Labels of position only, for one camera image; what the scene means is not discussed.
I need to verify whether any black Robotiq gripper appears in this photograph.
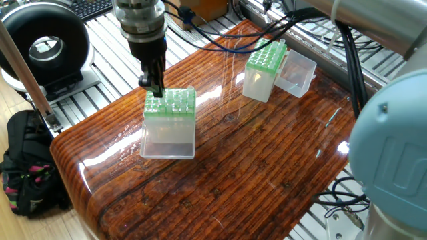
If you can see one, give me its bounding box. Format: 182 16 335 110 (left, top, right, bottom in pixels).
127 35 167 99

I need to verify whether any clear pipette box green rack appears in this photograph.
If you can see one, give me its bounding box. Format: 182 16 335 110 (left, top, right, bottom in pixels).
242 38 318 103
139 88 197 159

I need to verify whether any cardboard box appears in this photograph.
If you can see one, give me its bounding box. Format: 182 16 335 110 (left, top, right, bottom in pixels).
175 0 231 21

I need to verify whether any black keyboard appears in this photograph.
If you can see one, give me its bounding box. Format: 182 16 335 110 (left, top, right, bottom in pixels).
67 0 114 19

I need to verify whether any brown wooden pole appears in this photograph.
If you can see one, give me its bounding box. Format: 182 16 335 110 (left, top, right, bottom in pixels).
0 23 61 131

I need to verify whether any black backpack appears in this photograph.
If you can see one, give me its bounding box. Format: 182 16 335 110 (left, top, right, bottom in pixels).
0 110 71 217

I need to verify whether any black round ring device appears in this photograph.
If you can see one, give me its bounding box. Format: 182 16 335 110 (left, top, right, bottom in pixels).
0 3 94 101

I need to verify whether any black gripper cable bundle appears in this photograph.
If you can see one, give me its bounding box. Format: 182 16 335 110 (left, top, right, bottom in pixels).
163 0 371 117

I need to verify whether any black loose cable with plug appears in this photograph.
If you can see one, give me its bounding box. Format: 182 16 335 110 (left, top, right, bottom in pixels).
314 179 369 229

